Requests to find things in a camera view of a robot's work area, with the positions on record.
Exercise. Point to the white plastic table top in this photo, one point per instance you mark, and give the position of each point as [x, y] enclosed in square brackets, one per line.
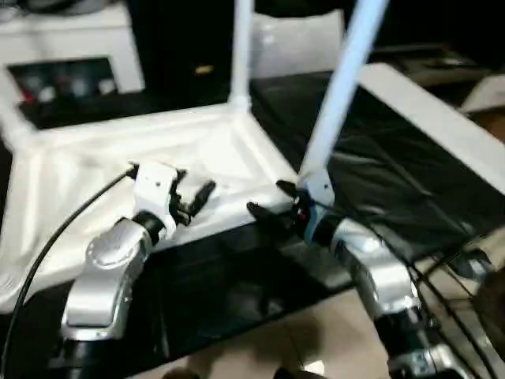
[118, 138]

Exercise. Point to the black quilted mat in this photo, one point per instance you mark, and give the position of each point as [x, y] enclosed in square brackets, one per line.
[394, 158]

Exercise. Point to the grey cushion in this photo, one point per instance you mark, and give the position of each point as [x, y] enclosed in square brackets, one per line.
[300, 43]

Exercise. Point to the black cabinet with gold label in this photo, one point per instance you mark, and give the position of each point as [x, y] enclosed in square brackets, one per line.
[181, 43]

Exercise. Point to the white flat panel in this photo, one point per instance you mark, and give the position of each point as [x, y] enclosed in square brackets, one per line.
[434, 114]

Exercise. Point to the dark power adapter box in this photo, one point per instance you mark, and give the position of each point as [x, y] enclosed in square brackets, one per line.
[475, 264]

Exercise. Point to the black bar with red mark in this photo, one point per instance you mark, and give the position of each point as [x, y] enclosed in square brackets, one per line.
[414, 49]

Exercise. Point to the white sideboard with glass doors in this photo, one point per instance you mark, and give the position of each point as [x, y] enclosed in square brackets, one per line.
[79, 39]

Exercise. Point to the white cardboard box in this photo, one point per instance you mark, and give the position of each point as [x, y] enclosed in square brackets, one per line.
[483, 92]

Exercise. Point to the grey helmet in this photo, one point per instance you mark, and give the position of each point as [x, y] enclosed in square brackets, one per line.
[79, 4]

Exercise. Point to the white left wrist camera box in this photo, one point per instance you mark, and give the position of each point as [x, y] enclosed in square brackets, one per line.
[155, 189]

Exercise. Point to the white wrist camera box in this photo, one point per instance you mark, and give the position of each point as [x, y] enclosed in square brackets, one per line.
[321, 185]
[155, 189]

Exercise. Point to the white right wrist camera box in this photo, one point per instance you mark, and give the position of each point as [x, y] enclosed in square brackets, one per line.
[321, 185]

